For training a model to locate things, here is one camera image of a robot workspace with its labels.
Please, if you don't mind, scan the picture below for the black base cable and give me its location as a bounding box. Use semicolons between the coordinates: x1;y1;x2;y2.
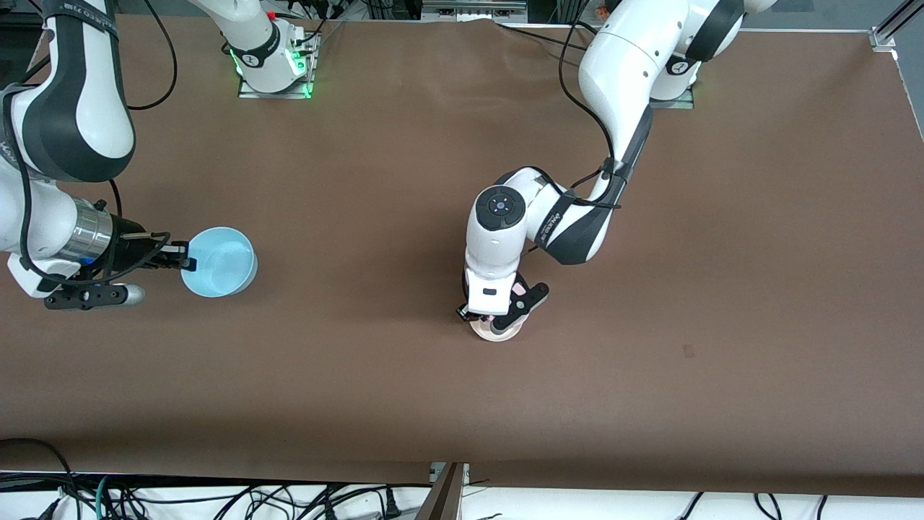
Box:
285;0;346;53

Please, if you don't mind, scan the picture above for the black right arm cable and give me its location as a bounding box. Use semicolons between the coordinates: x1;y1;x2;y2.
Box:
126;0;179;111

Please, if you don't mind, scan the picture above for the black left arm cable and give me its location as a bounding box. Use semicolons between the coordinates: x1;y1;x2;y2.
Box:
534;18;623;210

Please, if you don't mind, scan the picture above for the light blue bowl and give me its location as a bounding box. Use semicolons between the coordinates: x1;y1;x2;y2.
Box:
180;226;258;298

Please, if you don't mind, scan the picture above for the black right camera mount bracket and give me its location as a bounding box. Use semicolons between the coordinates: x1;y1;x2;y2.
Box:
43;284;129;311

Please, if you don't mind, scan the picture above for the black left camera mount bracket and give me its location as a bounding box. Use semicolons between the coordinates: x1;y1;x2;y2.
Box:
498;282;551;327

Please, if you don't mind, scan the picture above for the pink bowl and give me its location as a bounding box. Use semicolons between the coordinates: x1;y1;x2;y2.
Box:
473;283;526;332

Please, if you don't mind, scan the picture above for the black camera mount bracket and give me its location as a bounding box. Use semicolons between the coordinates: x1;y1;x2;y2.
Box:
43;284;129;311
498;282;551;327

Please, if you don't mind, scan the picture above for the aluminium post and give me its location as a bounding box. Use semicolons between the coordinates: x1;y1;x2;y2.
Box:
415;462;470;520

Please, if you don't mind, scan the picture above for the metal frame bar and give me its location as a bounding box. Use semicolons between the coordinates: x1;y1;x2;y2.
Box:
422;0;528;22

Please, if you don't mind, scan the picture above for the white bowl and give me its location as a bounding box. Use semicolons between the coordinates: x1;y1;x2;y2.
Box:
469;316;526;343

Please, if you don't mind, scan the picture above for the aluminium frame profile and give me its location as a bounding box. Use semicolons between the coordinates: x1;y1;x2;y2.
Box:
870;0;924;51

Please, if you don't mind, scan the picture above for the brown table mat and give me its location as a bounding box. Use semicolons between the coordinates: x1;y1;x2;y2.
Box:
0;13;924;499

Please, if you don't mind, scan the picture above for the thick black looped cable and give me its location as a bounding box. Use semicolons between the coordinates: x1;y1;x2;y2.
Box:
0;437;77;506

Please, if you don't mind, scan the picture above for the long black table cable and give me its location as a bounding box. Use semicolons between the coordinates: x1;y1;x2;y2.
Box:
494;20;587;51

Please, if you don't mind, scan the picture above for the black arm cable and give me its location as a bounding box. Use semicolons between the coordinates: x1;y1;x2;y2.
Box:
534;18;623;210
126;0;179;111

